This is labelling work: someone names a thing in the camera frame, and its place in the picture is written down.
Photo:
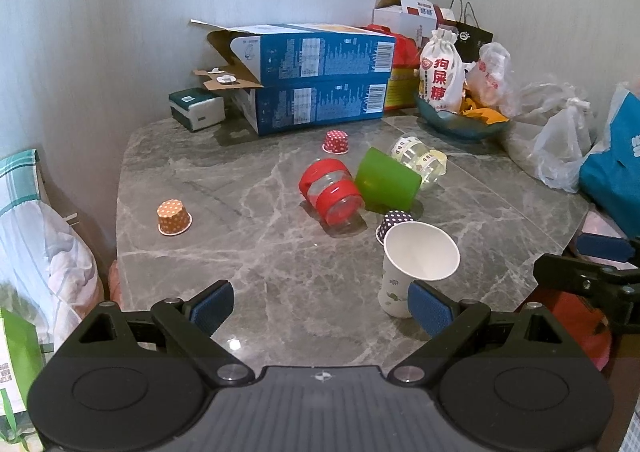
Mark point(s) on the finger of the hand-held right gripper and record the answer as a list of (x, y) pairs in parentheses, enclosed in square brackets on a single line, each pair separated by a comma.
[(585, 274), (602, 247)]

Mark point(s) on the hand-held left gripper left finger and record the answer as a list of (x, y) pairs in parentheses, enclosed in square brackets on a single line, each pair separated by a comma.
[(212, 306)]

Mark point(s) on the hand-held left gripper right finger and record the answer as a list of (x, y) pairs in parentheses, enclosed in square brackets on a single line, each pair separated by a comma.
[(430, 308)]

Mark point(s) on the white paper cup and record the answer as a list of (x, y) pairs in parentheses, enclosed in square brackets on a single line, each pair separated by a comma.
[(420, 252)]

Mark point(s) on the dark polka dot paper cup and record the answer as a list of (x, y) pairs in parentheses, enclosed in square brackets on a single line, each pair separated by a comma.
[(392, 222)]

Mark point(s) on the orange polka dot paper cup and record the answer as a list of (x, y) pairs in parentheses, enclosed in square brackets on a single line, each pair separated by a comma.
[(172, 218)]

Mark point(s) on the green plastic cup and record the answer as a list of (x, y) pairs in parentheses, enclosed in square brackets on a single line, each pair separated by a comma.
[(387, 179)]

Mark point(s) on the red banded glass cup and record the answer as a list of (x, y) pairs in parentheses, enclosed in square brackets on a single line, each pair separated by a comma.
[(332, 194)]

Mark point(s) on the clear printed glass cup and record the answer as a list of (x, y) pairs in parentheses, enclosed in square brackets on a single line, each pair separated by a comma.
[(417, 156)]

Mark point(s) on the red polka dot paper cup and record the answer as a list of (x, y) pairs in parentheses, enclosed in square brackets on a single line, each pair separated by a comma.
[(335, 141)]

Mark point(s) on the red stool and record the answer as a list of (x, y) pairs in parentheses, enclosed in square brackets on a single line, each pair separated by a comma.
[(570, 327)]

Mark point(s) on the blue shopping bag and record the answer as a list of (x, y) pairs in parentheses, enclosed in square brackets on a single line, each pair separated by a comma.
[(615, 166)]

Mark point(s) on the clear plastic bag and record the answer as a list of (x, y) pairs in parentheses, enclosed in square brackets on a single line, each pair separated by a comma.
[(555, 131)]

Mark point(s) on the orange snack packet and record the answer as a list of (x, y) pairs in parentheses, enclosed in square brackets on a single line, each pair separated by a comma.
[(485, 114)]

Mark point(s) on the dark teal bowl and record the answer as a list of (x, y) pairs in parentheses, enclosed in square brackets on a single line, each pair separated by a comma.
[(460, 127)]

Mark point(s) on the checked cloth bundle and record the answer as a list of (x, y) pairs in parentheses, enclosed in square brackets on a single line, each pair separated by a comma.
[(35, 252)]

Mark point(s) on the green white tissue pack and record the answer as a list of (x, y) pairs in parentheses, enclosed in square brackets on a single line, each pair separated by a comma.
[(197, 106)]

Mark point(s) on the white plastic bag red print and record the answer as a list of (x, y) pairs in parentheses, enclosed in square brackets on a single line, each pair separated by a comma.
[(492, 76)]

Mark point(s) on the green white paper bag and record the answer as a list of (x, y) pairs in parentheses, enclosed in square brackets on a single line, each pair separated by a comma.
[(17, 362)]

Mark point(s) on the blue cardboard carton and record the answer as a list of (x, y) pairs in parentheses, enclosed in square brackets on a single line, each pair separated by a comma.
[(320, 54), (320, 104)]

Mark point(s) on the white cloth sack red print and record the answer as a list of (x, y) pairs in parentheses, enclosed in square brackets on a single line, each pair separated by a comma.
[(440, 74)]

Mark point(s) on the black paper bag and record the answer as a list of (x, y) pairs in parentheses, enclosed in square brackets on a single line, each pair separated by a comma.
[(472, 39)]

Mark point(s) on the white red cardboard box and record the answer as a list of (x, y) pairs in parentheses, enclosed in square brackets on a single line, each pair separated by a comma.
[(405, 16)]

